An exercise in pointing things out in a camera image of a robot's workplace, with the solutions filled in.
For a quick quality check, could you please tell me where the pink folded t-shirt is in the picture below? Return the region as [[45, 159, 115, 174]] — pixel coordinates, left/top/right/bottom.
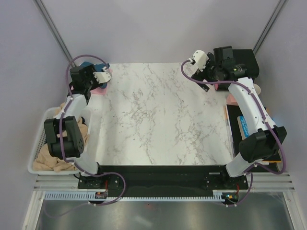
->
[[91, 69, 112, 95]]

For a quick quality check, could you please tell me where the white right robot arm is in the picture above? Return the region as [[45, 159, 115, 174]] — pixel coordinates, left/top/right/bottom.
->
[[190, 46, 287, 189]]

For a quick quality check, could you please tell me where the blue t-shirt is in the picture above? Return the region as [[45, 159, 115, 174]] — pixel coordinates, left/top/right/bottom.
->
[[80, 61, 110, 89]]

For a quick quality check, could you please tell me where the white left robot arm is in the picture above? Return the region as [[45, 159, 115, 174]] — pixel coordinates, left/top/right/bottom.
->
[[44, 64, 112, 188]]

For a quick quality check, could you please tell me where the white plastic basket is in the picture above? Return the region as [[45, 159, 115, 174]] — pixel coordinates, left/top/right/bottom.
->
[[27, 107, 94, 175]]

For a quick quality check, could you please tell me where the blue illustrated book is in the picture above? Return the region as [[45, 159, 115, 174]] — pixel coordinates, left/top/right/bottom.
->
[[236, 115, 281, 141]]

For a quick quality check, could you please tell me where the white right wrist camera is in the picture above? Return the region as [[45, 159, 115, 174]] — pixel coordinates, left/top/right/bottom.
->
[[189, 50, 209, 71]]

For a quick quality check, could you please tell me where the black pink drawer organizer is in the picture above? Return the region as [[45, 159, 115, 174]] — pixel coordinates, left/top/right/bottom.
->
[[213, 46, 260, 81]]

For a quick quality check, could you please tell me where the aluminium frame rail right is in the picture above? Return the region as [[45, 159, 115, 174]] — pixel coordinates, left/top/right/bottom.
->
[[253, 0, 288, 55]]

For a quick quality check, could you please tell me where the white slotted cable duct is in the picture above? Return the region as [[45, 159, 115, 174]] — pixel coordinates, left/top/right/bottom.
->
[[44, 191, 234, 202]]

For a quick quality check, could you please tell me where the yellow mug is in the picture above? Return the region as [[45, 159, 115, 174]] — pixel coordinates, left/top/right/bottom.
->
[[253, 84, 261, 95]]

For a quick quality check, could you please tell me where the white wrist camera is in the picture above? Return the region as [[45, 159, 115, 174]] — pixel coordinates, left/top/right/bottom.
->
[[94, 67, 112, 84], [189, 50, 209, 71]]

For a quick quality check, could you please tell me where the beige t-shirt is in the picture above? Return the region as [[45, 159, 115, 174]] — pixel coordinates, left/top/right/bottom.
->
[[33, 103, 90, 172]]

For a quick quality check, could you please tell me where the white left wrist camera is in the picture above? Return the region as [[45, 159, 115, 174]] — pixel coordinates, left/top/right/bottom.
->
[[94, 67, 112, 84]]

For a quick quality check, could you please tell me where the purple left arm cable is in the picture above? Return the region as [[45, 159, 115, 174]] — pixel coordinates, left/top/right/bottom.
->
[[44, 54, 127, 218]]

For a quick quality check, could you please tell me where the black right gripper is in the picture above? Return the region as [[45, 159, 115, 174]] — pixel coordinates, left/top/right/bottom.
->
[[190, 52, 221, 92]]

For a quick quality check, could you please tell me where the pink power socket cube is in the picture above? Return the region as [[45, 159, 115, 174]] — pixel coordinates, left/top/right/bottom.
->
[[226, 94, 238, 106]]

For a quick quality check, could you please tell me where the aluminium frame rail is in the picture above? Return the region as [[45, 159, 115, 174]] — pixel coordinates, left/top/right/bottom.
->
[[253, 0, 288, 55], [33, 0, 73, 62]]

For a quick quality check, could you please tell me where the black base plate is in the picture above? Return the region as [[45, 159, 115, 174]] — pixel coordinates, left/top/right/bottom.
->
[[78, 165, 248, 197]]

